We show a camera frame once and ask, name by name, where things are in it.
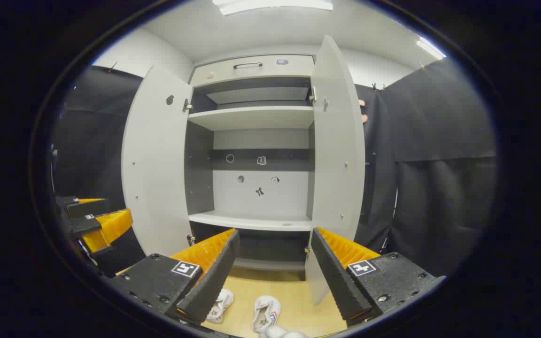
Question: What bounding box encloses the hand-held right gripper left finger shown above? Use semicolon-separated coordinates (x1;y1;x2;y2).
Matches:
108;229;241;325

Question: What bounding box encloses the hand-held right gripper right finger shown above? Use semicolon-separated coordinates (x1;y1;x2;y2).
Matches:
310;227;446;328

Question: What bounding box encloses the grey shoe cabinet door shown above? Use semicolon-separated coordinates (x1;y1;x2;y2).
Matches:
305;35;366;306
121;65;194;258

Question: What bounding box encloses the grey shoe cabinet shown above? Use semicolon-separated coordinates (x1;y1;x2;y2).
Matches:
187;54;317;272

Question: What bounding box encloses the black backdrop cloth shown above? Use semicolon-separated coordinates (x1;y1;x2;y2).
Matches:
354;84;398;245
51;66;147;278
381;56;497;278

